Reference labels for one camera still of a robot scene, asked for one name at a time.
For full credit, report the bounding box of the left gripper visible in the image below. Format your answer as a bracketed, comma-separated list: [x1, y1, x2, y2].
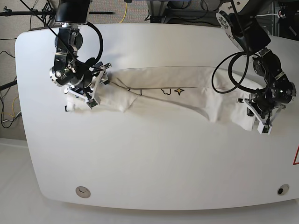
[237, 93, 285, 125]

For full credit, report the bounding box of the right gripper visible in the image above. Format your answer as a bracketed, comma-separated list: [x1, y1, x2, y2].
[64, 62, 111, 103]

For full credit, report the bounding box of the white printed T-shirt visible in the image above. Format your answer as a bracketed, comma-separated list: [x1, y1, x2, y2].
[65, 66, 266, 131]

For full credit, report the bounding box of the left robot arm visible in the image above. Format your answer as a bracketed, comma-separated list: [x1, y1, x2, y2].
[216, 0, 296, 127]

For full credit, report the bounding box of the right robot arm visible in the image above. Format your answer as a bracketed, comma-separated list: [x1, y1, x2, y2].
[50, 0, 111, 109]

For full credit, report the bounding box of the red triangle warning sticker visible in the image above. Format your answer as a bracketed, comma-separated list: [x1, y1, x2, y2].
[293, 147, 299, 165]

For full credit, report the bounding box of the black tripod stand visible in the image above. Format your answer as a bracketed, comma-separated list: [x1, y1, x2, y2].
[0, 6, 113, 31]

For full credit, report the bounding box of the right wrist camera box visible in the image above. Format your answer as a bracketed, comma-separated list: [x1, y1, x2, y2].
[86, 98, 100, 110]

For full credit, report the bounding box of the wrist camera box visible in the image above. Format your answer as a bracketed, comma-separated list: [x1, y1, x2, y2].
[86, 98, 100, 110]
[257, 122, 272, 135]

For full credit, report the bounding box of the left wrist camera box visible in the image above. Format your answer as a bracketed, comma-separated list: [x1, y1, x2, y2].
[257, 122, 272, 135]

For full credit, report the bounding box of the right table cable grommet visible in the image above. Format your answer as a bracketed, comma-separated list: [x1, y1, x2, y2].
[277, 184, 290, 196]

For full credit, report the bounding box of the table cable grommet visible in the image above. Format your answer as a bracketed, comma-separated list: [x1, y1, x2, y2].
[277, 184, 290, 196]
[75, 186, 91, 199]

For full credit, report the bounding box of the yellow cable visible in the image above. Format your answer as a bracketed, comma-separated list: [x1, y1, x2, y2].
[118, 3, 128, 24]

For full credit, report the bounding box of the black floor cables left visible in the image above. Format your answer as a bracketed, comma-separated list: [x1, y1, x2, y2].
[0, 50, 18, 128]

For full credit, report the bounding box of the grey metal frame base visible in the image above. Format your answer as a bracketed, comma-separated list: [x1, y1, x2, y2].
[144, 0, 222, 27]

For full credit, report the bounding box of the left table cable grommet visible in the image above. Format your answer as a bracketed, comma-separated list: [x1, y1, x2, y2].
[75, 186, 91, 199]

